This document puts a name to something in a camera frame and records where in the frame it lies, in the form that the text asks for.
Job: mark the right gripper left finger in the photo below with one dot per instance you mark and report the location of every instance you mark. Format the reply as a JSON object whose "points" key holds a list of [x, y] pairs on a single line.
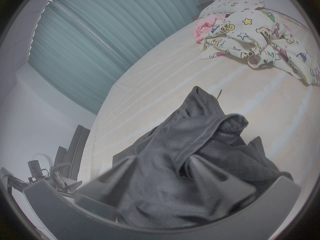
{"points": [[112, 181]]}

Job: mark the bed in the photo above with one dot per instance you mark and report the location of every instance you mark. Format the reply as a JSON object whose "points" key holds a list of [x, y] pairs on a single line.
{"points": [[175, 71]]}

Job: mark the white printed pyjama top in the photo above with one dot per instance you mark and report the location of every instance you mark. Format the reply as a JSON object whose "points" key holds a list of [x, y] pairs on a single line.
{"points": [[262, 26]]}

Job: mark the black shorts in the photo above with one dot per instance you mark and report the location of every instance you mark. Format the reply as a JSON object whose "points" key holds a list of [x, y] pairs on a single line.
{"points": [[162, 146]]}

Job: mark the purple garment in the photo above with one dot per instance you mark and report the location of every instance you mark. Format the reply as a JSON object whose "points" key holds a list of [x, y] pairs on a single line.
{"points": [[228, 15]]}

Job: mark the grey bedside table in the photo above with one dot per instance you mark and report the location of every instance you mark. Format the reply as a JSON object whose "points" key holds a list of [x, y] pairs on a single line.
{"points": [[203, 0]]}

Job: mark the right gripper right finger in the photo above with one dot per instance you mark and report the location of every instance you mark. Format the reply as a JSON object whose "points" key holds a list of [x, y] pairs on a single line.
{"points": [[220, 184]]}

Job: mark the pink garment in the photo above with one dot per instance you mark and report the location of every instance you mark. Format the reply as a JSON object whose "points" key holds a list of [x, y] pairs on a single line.
{"points": [[202, 29]]}

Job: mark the white printed pillow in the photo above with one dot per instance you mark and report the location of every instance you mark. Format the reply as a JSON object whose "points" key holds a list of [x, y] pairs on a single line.
{"points": [[225, 4]]}

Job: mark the blue-green curtain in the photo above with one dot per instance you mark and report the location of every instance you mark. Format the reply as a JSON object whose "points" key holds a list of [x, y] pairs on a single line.
{"points": [[125, 14], [62, 71]]}

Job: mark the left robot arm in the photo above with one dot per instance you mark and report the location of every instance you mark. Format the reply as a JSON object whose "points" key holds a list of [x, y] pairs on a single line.
{"points": [[60, 181]]}

